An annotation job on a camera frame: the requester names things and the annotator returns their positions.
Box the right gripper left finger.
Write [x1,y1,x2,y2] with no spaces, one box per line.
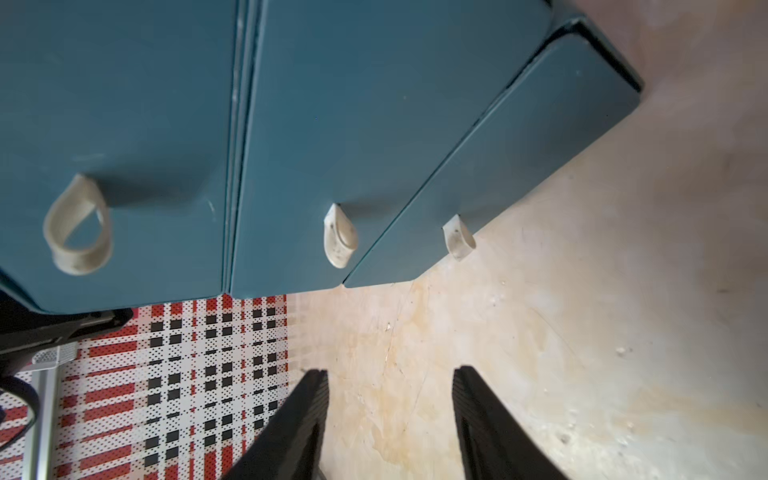
[224,369,329,480]

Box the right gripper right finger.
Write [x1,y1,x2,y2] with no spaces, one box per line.
[452,366,567,480]

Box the teal drawer cabinet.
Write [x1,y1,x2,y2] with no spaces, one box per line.
[1,1,643,314]

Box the teal top drawer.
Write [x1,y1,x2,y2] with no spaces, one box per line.
[1,1,238,313]

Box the teal drawer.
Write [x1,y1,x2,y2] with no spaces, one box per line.
[344,21,642,288]
[1,1,238,313]
[230,1,552,299]

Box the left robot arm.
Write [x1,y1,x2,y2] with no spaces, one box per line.
[1,292,133,451]

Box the teal middle drawer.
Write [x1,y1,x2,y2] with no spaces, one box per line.
[230,1,552,299]

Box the teal bottom drawer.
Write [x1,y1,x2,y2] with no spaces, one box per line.
[344,21,642,288]

